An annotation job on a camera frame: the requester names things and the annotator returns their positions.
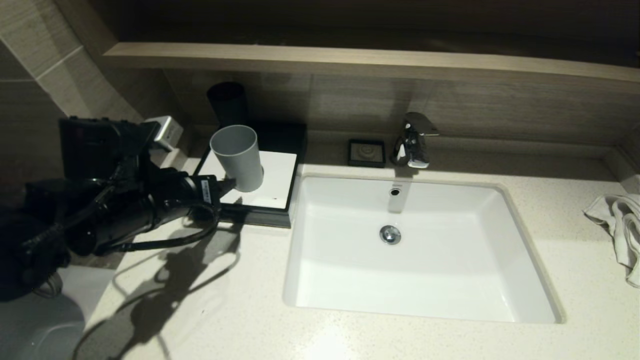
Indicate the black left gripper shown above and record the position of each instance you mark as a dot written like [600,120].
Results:
[192,192]

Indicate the grey plastic cup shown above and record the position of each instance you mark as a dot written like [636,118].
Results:
[239,155]

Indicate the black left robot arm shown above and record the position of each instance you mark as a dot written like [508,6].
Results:
[90,200]

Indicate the black amenity box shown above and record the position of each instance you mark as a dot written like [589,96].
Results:
[280,135]

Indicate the white rectangular mat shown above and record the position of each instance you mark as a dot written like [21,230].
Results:
[275,180]

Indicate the black plastic cup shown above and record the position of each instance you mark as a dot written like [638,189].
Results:
[228,104]

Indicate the black square soap dish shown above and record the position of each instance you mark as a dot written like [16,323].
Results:
[367,153]

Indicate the chrome sink drain stopper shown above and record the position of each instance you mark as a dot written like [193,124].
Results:
[389,234]

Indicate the chrome faucet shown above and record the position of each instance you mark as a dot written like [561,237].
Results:
[414,145]

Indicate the white rectangular sink basin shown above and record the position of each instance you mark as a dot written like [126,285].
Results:
[425,280]

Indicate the grey toilet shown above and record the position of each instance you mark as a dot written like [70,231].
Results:
[40,330]

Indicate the white crumpled towel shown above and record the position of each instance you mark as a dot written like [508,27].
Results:
[622,225]

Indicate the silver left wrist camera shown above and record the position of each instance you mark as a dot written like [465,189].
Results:
[167,131]

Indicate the light wooden wall shelf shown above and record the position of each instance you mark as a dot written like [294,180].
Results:
[350,62]

